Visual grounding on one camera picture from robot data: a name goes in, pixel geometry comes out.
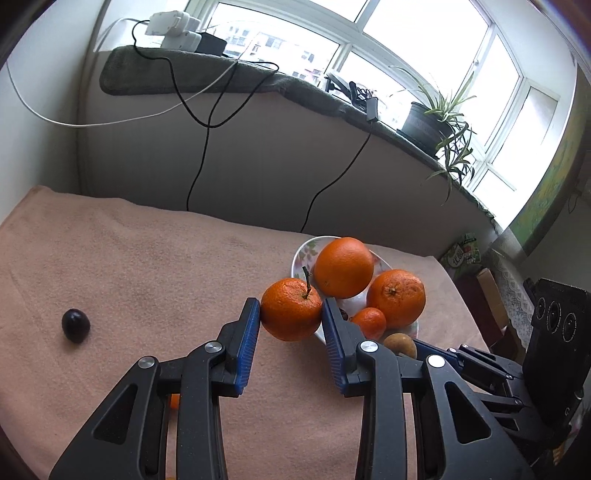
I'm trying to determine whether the potted spider plant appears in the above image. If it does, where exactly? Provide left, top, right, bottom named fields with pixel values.
left=390, top=65, right=478, bottom=206

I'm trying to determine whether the white lace tablecloth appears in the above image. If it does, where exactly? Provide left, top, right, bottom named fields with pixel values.
left=489, top=249, right=539, bottom=337

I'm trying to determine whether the black power adapter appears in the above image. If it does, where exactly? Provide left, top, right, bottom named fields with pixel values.
left=198, top=32, right=228, bottom=57

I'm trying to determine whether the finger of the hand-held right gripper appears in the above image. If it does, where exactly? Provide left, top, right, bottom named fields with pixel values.
left=412, top=338, right=527, bottom=384
left=464, top=374, right=555, bottom=444

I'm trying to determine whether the white board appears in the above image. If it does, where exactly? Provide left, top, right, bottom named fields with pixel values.
left=0, top=46, right=93, bottom=217

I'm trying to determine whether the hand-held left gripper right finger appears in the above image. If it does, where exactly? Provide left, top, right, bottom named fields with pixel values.
left=322, top=298, right=536, bottom=480

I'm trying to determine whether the white window frame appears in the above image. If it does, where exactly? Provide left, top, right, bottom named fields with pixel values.
left=185, top=0, right=578, bottom=232

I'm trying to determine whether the white cable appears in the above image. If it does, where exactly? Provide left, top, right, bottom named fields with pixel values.
left=4, top=18, right=241, bottom=127

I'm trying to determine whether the medium rough orange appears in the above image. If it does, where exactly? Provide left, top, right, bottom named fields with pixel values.
left=366, top=269, right=426, bottom=329

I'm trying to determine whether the floral porcelain plate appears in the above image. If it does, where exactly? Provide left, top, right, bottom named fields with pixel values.
left=291, top=235, right=420, bottom=344

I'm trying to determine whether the small stemless tangerine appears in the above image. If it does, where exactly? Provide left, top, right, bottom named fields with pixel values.
left=349, top=307, right=387, bottom=341

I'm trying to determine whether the kiwi fruit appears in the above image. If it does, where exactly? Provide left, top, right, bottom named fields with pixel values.
left=383, top=333, right=417, bottom=360

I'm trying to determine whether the large smooth orange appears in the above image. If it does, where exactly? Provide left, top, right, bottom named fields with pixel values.
left=314, top=237, right=375, bottom=299

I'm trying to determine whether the green printed bag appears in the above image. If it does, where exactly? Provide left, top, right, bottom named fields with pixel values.
left=438, top=233, right=481, bottom=278

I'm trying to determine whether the black holder cable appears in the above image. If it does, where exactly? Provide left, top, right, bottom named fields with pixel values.
left=300, top=99, right=382, bottom=234

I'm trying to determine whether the tangerine with long stem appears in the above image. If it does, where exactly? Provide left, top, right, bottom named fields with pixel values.
left=261, top=266, right=323, bottom=342

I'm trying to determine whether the wall poster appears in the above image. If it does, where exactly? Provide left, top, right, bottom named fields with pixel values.
left=508, top=65, right=591, bottom=257

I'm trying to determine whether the black power strip cable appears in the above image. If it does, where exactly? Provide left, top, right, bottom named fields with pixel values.
left=132, top=18, right=280, bottom=213

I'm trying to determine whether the grey windowsill mat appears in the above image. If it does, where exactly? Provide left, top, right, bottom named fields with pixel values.
left=100, top=45, right=497, bottom=232

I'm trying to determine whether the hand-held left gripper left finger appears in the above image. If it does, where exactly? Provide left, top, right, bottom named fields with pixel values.
left=48, top=296, right=262, bottom=480

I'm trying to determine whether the dark purple plum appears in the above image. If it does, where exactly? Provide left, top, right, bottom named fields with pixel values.
left=62, top=308, right=91, bottom=344

